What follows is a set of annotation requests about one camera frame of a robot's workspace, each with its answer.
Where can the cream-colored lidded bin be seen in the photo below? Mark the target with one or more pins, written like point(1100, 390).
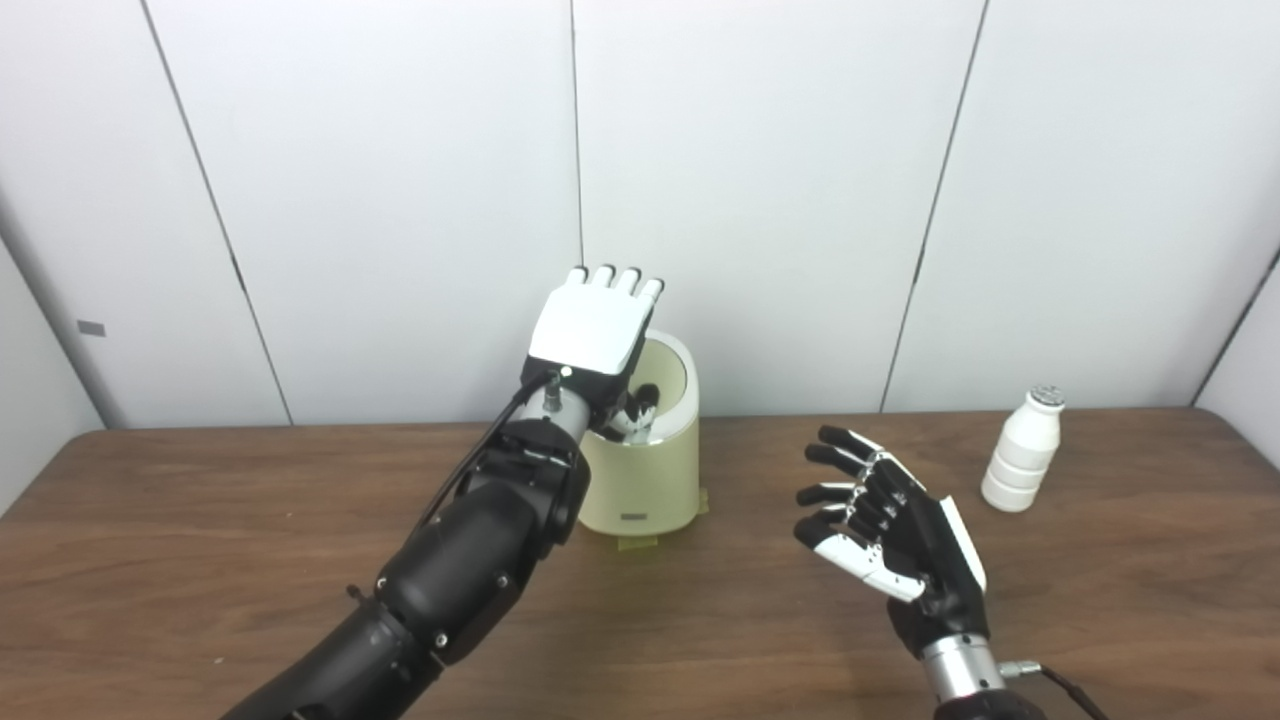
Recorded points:
point(650, 480)

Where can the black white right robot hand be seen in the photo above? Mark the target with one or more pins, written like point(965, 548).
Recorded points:
point(925, 560)

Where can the small white plastic bottle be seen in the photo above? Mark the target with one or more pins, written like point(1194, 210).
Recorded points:
point(1020, 460)

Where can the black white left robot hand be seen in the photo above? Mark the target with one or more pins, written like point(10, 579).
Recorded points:
point(590, 330)

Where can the small grey wall label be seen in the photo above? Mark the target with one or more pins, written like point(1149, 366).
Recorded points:
point(91, 328)

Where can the yellow tape piece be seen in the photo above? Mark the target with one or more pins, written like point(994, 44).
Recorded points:
point(638, 542)
point(703, 500)

